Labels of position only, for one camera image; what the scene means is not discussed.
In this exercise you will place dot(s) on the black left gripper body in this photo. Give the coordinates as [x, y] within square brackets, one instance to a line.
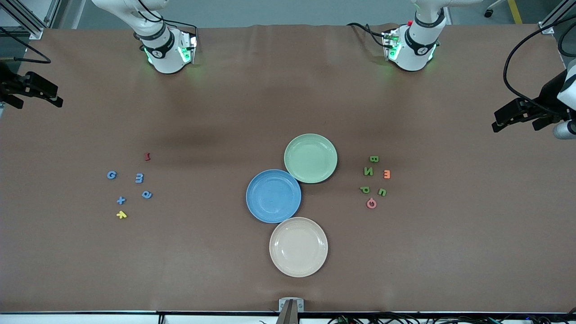
[547, 96]

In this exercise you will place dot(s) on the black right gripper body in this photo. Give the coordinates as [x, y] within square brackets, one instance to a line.
[10, 84]

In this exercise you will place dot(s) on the blue foam letter E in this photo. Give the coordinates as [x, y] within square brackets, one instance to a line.
[141, 178]

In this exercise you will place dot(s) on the blue foam plus sign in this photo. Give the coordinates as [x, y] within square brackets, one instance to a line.
[121, 200]

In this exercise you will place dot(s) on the blue foam letter P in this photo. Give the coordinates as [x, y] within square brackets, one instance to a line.
[147, 197]

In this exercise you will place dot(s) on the green foam letter N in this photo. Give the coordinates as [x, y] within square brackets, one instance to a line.
[368, 171]

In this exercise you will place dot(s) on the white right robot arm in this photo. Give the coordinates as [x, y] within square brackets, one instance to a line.
[164, 58]

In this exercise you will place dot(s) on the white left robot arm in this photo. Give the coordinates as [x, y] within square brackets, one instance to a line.
[416, 49]

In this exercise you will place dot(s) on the office chair base leg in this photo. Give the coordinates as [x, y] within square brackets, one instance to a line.
[488, 13]

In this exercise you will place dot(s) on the yellow foam letter K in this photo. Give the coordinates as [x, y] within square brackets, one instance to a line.
[121, 215]

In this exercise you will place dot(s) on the pink foam letter Q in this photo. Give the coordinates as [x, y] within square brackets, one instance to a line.
[367, 203]

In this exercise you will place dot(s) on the brown table cover mat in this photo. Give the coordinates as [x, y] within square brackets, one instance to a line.
[225, 112]

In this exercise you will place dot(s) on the green plate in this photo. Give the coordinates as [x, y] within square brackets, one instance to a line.
[310, 158]

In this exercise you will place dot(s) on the blue plate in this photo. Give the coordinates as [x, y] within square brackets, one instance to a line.
[273, 196]

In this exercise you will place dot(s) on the beige plate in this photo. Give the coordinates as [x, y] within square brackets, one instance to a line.
[298, 247]

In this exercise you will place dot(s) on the aluminium frame extrusion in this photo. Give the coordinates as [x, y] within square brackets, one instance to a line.
[33, 30]
[546, 24]

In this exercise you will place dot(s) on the white table edge rail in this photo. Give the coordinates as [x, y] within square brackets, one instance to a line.
[90, 318]

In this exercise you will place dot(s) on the aluminium camera post bracket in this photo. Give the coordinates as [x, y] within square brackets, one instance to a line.
[291, 310]

